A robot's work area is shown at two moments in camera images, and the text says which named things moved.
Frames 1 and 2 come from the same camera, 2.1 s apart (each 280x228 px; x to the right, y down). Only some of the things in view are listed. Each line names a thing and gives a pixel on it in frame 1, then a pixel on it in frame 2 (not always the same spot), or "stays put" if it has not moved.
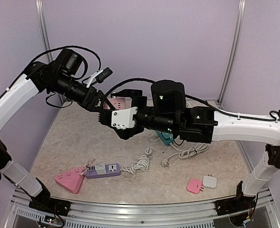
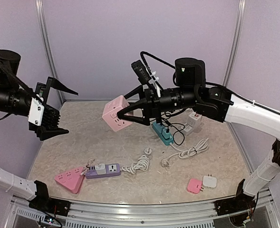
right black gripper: (135, 95) to (151, 106)
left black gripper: (91, 99) to (43, 90)
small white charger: (100, 168) stays put
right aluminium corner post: (234, 50) stays put
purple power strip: (112, 169) stays put
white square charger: (209, 182) stays put
